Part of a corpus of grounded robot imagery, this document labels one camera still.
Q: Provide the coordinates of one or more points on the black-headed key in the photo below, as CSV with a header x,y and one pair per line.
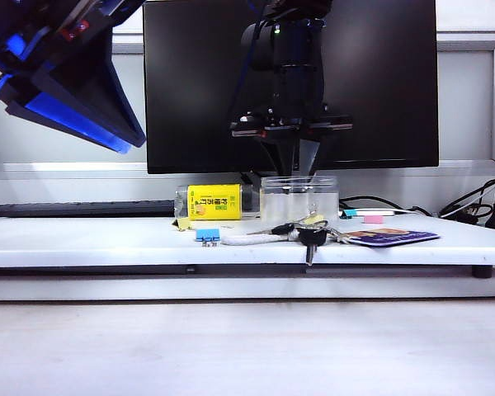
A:
x,y
312,237
282,229

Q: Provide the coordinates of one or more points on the black computer monitor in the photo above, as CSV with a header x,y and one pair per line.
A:
x,y
375,82

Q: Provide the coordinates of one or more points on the yellow-labelled drink bottle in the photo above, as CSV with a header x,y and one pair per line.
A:
x,y
210,202

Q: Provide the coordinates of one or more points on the black riser foot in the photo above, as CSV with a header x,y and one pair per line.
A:
x,y
482,273

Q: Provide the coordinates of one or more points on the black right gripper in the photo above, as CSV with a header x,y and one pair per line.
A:
x,y
288,125

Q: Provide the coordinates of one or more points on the round transparent plastic box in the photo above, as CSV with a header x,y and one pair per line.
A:
x,y
280,202

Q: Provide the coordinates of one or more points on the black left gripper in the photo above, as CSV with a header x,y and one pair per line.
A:
x,y
33,33

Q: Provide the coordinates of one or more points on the teal binder clip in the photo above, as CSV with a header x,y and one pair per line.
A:
x,y
350,213

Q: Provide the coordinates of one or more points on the blue binder clip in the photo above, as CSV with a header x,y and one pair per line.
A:
x,y
207,234

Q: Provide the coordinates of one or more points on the purple card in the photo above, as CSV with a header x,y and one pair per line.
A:
x,y
396,238

